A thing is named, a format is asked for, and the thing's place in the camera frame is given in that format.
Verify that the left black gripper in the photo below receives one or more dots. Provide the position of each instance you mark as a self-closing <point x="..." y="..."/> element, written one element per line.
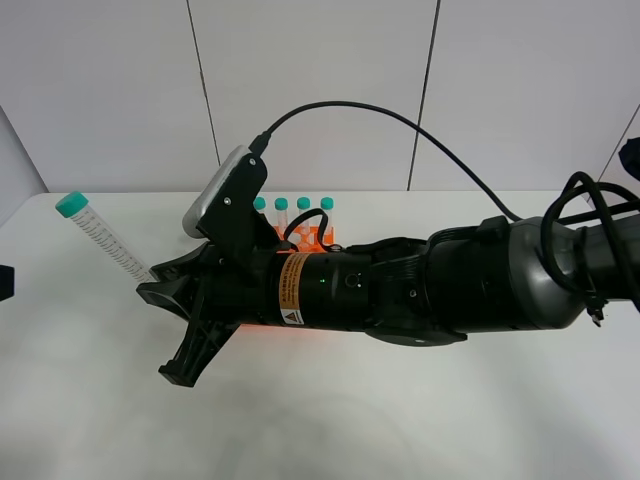
<point x="7" y="282"/>

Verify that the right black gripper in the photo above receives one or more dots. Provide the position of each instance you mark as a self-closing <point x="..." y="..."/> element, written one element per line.
<point x="213" y="319"/>

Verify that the orange test tube rack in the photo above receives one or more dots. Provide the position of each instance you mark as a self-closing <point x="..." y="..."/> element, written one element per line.
<point x="310" y="240"/>

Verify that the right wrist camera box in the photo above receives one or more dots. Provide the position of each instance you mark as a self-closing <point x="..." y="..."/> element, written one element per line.
<point x="222" y="213"/>

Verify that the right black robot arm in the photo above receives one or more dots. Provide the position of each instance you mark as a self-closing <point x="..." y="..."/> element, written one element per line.
<point x="498" y="276"/>

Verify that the row tube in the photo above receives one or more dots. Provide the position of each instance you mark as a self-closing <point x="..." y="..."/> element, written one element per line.
<point x="304" y="205"/>
<point x="259" y="204"/>
<point x="281" y="207"/>
<point x="327" y="205"/>

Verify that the green capped test tube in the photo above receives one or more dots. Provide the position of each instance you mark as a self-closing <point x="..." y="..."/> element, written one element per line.
<point x="76" y="208"/>

